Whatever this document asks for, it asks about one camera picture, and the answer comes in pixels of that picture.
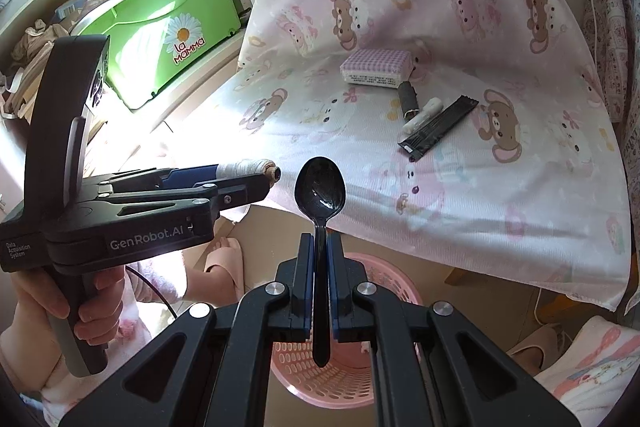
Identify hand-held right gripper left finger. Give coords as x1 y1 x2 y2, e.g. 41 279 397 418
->
59 234 316 427

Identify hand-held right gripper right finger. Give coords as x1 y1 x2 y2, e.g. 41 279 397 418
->
327 234 586 427

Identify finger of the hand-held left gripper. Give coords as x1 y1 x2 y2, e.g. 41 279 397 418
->
82 163 223 195
107 174 273 212

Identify pink perforated plastic basket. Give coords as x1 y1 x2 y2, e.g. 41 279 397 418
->
270 252 425 409

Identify black plastic spoon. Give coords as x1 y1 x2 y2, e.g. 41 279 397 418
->
295 157 347 368

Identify black long wrapper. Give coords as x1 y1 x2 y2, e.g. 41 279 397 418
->
397 95 480 159

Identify small white tube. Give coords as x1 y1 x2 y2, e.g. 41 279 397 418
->
405 97 444 134

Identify checkered tissue pack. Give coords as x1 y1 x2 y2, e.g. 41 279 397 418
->
340 48 414 90

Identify black cylindrical tube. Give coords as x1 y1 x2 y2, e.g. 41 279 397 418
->
398 81 420 122

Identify person's left forearm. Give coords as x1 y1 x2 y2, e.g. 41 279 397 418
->
0 314 76 413

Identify person's left hand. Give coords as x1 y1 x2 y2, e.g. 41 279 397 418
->
10 264 127 344

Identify pink slipper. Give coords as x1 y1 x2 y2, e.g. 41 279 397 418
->
202 237 247 304
506 323 564 371

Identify beige crumpled cloth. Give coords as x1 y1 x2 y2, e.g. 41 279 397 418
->
10 19 65 68

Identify green plastic storage box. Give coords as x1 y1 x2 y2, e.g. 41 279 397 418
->
75 0 245 110

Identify bear print pink cloth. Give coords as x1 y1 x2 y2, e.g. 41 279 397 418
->
235 0 632 314

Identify patchwork print cloth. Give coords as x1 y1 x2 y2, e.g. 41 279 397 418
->
582 0 640 124

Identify black cable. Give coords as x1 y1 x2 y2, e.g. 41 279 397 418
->
125 264 182 319

